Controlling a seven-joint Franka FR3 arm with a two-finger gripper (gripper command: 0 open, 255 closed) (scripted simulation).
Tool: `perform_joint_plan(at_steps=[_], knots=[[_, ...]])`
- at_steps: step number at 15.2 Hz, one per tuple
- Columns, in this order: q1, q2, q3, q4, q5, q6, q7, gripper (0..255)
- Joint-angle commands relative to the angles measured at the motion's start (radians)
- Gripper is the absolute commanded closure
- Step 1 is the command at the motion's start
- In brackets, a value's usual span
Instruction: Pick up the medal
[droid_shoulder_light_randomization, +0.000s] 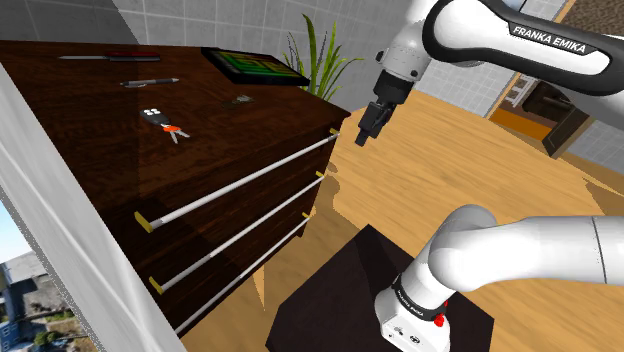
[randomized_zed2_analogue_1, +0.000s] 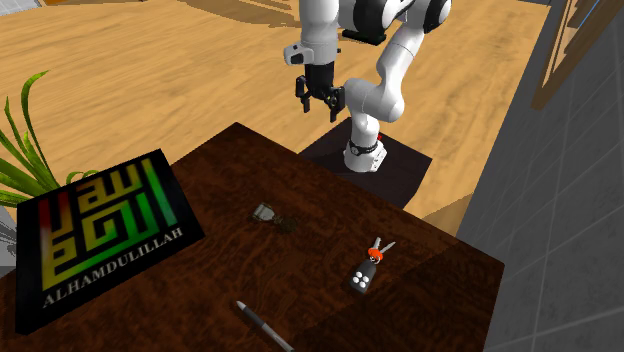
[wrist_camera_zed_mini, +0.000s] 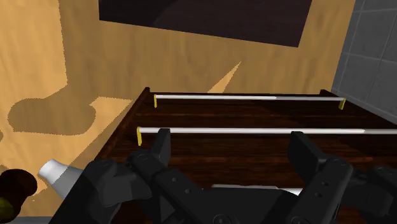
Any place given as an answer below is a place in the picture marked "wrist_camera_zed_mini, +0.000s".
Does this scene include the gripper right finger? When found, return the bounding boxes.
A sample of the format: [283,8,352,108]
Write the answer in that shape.
[283,131,397,224]

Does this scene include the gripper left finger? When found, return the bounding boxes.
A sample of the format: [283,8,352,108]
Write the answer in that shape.
[48,128,204,224]

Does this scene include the dark wooden chest of drawers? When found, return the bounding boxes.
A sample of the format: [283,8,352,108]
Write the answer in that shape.
[95,87,397,224]

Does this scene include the white cylindrical object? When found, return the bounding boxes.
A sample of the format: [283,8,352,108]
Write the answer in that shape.
[38,158,84,200]

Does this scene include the dark brown round object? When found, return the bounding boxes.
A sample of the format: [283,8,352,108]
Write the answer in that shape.
[0,168,39,223]

